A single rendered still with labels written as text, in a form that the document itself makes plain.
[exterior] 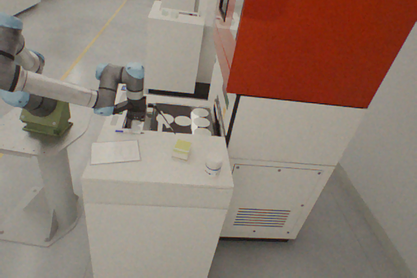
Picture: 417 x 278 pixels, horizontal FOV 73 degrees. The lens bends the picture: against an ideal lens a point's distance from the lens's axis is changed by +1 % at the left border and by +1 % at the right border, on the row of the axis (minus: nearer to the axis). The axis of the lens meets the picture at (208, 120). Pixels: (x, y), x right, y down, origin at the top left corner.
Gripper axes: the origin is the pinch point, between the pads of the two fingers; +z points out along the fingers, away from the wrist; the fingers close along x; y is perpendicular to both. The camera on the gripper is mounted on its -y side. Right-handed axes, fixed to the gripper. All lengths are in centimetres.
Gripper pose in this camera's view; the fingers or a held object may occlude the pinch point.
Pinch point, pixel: (129, 129)
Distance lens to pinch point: 141.8
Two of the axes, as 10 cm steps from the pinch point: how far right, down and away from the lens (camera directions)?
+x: -0.6, -6.1, 7.9
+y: 9.8, 1.0, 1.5
